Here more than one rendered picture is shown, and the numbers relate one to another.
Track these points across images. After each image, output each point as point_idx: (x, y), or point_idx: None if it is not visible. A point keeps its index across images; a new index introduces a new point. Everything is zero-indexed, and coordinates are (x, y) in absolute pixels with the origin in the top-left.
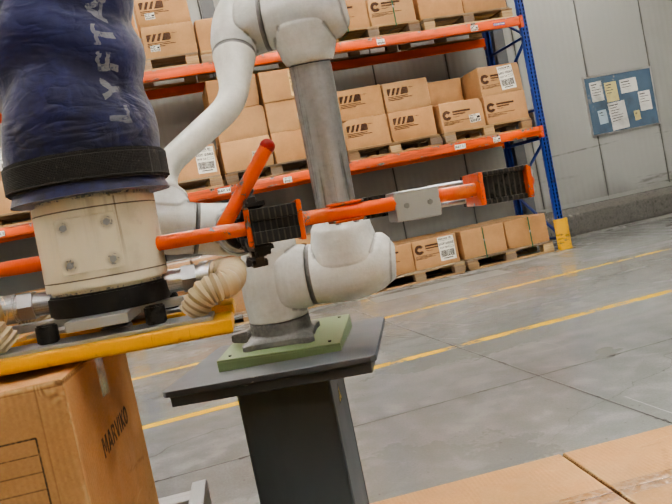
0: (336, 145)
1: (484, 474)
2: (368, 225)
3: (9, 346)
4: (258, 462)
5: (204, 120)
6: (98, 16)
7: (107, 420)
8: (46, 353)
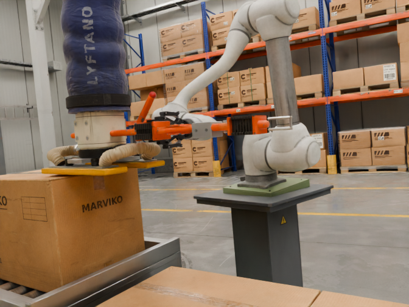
0: (283, 85)
1: (273, 282)
2: (299, 131)
3: (57, 164)
4: (235, 240)
5: (206, 72)
6: (90, 40)
7: (94, 198)
8: (59, 169)
